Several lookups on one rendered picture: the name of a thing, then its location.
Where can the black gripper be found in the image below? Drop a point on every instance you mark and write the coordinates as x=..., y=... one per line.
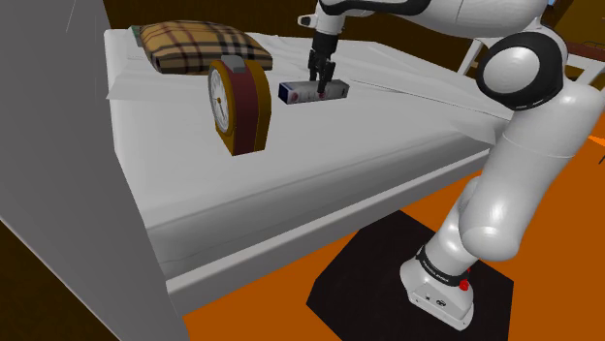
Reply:
x=324, y=45

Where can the blue and grey long box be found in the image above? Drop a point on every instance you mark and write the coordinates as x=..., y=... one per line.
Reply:
x=302, y=92

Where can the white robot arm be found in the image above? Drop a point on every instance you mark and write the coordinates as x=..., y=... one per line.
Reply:
x=529, y=156

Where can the brown and maroon mantel clock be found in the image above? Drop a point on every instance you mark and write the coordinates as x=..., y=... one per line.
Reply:
x=243, y=106

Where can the white bed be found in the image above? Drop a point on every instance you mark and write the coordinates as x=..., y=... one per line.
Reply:
x=331, y=156

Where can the tan plaid pillow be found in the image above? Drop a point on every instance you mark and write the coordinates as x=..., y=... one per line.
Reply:
x=198, y=45

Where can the green cushion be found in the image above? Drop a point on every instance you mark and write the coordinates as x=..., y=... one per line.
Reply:
x=135, y=35

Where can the black robot stand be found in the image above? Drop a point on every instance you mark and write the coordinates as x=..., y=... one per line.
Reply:
x=368, y=278

